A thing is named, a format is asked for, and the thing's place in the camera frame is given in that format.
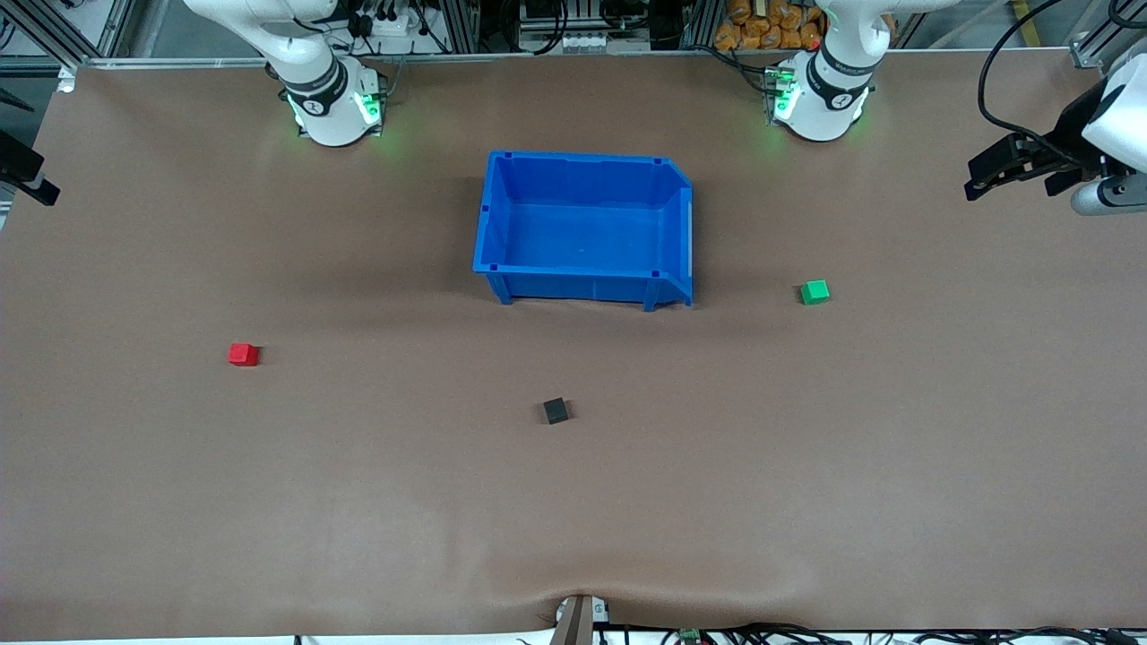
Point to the small green cube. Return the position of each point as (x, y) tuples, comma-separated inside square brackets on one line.
[(815, 292)]

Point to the white power strip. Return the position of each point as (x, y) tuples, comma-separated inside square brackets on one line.
[(394, 25)]

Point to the small black cube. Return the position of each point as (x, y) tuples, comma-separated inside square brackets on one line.
[(556, 411)]

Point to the small red cube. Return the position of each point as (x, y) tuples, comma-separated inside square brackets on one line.
[(243, 355)]

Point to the aluminium frame post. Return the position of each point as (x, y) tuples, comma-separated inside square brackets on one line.
[(1086, 49), (699, 22), (54, 31), (457, 27)]

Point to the blue plastic storage bin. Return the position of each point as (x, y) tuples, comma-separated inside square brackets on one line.
[(582, 233)]

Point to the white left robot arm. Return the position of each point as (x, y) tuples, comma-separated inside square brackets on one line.
[(833, 98)]

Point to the silver table edge rail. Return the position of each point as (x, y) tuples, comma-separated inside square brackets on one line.
[(538, 57)]

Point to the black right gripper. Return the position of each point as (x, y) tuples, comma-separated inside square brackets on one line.
[(16, 165)]

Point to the small green connector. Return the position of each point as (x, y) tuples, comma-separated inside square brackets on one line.
[(690, 636)]

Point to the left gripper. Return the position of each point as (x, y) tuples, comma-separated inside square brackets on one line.
[(1072, 132)]

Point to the metal table clamp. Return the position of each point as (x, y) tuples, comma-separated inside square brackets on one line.
[(578, 623)]

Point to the black electronics box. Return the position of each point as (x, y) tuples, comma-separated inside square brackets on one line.
[(538, 11)]

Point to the brown table mat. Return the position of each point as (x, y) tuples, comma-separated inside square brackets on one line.
[(269, 502)]

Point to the orange toy bread pile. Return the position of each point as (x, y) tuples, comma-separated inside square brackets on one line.
[(771, 27)]

